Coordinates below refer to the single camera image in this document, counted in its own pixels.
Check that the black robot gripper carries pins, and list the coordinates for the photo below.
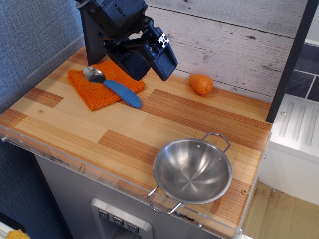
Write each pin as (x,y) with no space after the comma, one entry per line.
(131,39)

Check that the steel bowl with wire handles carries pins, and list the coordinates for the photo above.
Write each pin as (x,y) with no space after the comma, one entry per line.
(192,171)

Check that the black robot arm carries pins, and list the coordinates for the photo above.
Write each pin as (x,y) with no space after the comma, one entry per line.
(84,3)

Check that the orange plastic carrot toy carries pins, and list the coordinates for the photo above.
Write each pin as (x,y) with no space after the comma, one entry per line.
(202,84)

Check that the clear acrylic table edge guard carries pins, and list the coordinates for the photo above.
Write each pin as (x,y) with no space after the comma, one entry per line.
(126,165)

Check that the grey cabinet with button panel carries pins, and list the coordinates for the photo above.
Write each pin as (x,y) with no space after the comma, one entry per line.
(74,194)

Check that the white ribbed side unit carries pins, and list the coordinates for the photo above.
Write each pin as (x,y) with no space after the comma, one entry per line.
(291,158)

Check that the yellow object bottom left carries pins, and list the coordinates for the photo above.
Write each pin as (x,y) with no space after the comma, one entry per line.
(17,234)

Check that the dark left frame post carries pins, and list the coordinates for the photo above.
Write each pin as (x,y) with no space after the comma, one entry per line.
(94,46)

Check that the dark frame post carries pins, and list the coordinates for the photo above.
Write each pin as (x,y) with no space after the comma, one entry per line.
(296,48)
(94,46)

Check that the blue handled metal spoon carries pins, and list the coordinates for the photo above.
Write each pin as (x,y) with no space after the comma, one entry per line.
(95,76)

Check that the dark right frame post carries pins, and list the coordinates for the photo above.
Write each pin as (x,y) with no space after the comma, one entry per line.
(296,48)

